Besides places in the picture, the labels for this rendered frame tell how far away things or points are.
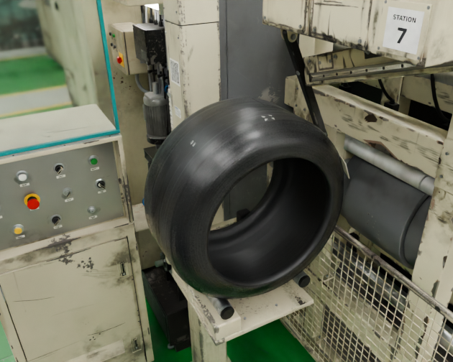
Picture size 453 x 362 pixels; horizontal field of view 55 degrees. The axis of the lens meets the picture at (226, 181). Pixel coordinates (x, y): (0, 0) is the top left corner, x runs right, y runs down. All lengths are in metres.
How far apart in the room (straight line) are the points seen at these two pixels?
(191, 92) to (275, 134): 0.37
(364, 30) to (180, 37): 0.53
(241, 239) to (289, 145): 0.54
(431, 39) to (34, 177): 1.27
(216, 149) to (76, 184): 0.75
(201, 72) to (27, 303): 1.09
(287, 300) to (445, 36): 0.94
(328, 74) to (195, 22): 0.42
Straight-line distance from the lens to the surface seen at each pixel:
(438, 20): 0.96
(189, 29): 1.32
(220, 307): 1.33
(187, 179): 1.06
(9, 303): 1.84
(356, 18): 1.08
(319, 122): 1.59
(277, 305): 1.50
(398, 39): 1.00
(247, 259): 1.50
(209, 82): 1.38
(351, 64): 1.31
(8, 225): 1.71
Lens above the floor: 1.87
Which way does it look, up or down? 29 degrees down
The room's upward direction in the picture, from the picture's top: 1 degrees counter-clockwise
